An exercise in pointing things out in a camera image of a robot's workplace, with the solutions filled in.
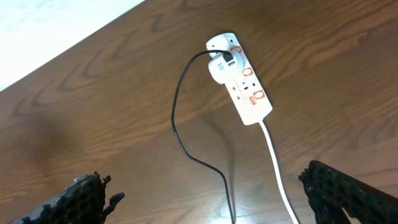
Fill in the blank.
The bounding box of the black charging cable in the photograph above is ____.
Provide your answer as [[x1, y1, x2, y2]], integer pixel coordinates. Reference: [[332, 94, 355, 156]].
[[170, 49, 236, 224]]

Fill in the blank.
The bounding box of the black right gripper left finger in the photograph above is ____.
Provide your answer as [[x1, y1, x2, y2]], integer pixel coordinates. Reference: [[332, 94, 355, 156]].
[[9, 172, 125, 224]]

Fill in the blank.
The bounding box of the white power strip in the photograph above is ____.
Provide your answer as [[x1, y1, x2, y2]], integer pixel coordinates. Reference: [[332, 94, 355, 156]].
[[206, 33, 272, 128]]

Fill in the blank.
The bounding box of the white power strip cord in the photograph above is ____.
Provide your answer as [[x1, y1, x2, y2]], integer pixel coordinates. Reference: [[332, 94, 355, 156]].
[[258, 119, 300, 224]]

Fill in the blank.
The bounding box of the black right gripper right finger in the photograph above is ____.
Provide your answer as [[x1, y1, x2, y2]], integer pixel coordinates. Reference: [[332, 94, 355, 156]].
[[298, 160, 397, 224]]

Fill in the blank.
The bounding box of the white USB charger adapter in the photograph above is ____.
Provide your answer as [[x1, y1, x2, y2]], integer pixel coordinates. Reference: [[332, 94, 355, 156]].
[[208, 51, 244, 85]]

